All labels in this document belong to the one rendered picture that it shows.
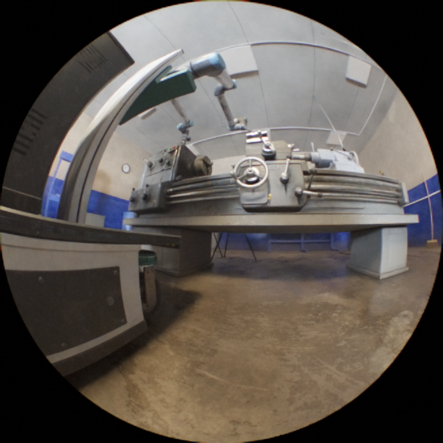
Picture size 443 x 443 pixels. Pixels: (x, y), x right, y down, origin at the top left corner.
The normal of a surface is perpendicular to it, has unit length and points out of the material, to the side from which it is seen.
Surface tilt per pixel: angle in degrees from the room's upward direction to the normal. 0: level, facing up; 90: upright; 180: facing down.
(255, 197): 90
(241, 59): 180
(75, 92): 90
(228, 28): 180
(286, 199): 90
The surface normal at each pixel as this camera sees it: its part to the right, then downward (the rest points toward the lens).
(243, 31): -0.04, 0.99
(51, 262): 0.98, 0.01
